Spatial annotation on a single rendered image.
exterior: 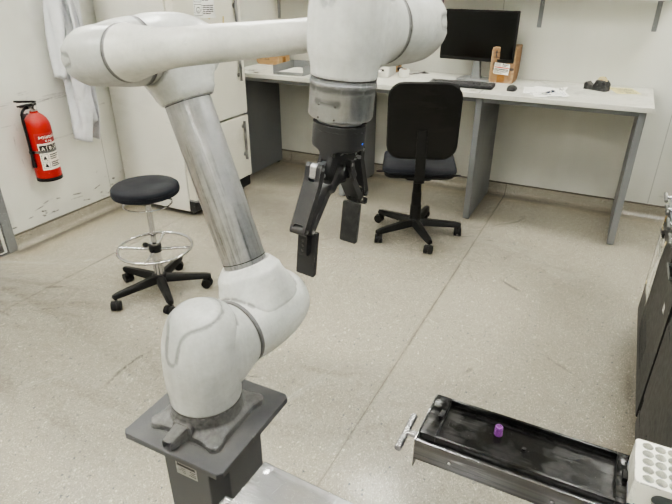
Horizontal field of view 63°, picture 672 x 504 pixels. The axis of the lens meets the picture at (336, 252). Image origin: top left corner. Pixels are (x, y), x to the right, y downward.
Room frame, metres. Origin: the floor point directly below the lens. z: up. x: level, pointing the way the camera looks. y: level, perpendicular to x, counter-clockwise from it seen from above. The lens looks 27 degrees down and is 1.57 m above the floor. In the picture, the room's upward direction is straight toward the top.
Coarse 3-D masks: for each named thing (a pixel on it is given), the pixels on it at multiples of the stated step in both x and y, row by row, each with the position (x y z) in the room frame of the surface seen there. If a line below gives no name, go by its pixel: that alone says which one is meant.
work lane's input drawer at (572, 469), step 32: (416, 416) 0.85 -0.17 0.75; (448, 416) 0.80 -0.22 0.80; (480, 416) 0.80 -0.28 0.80; (416, 448) 0.73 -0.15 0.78; (448, 448) 0.72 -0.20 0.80; (480, 448) 0.72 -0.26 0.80; (512, 448) 0.72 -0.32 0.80; (544, 448) 0.72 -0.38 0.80; (576, 448) 0.72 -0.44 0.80; (480, 480) 0.68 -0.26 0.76; (512, 480) 0.66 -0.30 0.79; (544, 480) 0.64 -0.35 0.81; (576, 480) 0.65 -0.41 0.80; (608, 480) 0.65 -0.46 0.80
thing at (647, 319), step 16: (656, 272) 2.03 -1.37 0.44; (656, 288) 1.91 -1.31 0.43; (640, 304) 2.21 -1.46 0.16; (656, 304) 1.80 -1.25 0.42; (640, 320) 2.07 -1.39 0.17; (656, 320) 1.70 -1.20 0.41; (640, 336) 1.95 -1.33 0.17; (656, 336) 1.61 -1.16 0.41; (640, 352) 1.82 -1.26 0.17; (656, 352) 1.53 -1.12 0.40; (640, 368) 1.72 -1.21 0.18; (640, 384) 1.62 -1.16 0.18; (640, 400) 1.53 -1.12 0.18
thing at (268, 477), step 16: (256, 480) 0.63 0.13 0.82; (272, 480) 0.63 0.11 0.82; (288, 480) 0.63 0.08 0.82; (304, 480) 0.63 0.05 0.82; (240, 496) 0.60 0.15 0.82; (256, 496) 0.60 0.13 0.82; (272, 496) 0.60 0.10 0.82; (288, 496) 0.60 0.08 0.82; (304, 496) 0.60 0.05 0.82; (320, 496) 0.60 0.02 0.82; (336, 496) 0.60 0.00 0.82
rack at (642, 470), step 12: (636, 444) 0.67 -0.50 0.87; (648, 444) 0.67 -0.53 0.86; (636, 456) 0.64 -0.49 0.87; (648, 456) 0.65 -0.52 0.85; (660, 456) 0.65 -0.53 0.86; (636, 468) 0.62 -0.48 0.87; (648, 468) 0.62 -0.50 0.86; (660, 468) 0.63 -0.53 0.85; (636, 480) 0.59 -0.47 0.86; (648, 480) 0.60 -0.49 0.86; (660, 480) 0.60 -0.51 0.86; (636, 492) 0.59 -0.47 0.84; (648, 492) 0.58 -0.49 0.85; (660, 492) 0.58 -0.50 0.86
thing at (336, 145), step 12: (312, 132) 0.75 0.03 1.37; (324, 132) 0.72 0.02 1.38; (336, 132) 0.72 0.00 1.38; (348, 132) 0.72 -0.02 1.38; (360, 132) 0.73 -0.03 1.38; (324, 144) 0.72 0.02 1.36; (336, 144) 0.72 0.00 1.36; (348, 144) 0.72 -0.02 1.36; (360, 144) 0.73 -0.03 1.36; (324, 156) 0.72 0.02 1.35; (336, 156) 0.73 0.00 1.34; (348, 156) 0.76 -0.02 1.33; (336, 168) 0.73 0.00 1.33; (324, 180) 0.73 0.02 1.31
